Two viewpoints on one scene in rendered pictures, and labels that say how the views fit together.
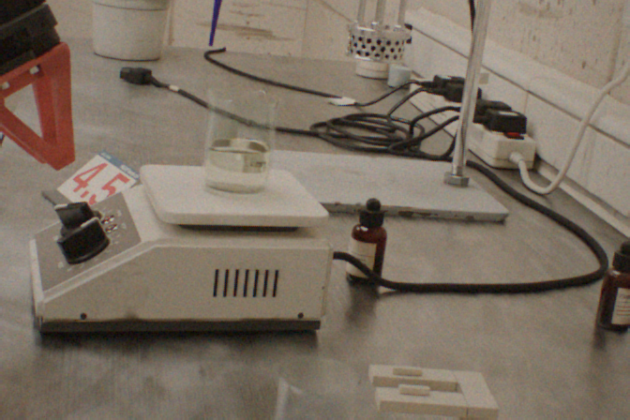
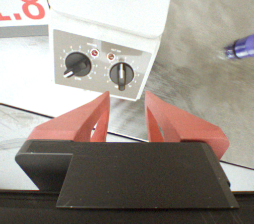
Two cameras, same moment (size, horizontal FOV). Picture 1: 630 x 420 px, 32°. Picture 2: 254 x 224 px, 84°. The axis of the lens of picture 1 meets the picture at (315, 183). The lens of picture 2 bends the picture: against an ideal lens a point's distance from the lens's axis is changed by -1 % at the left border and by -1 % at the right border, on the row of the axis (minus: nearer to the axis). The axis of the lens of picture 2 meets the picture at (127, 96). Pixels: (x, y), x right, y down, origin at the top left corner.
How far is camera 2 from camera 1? 0.74 m
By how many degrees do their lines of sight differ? 85
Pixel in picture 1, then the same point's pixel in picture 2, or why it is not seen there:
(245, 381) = (188, 36)
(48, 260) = (103, 89)
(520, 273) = not seen: outside the picture
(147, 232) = (142, 45)
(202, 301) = not seen: hidden behind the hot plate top
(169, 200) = (140, 23)
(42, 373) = not seen: hidden behind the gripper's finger
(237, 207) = not seen: outside the picture
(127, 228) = (122, 50)
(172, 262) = (157, 41)
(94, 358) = (157, 84)
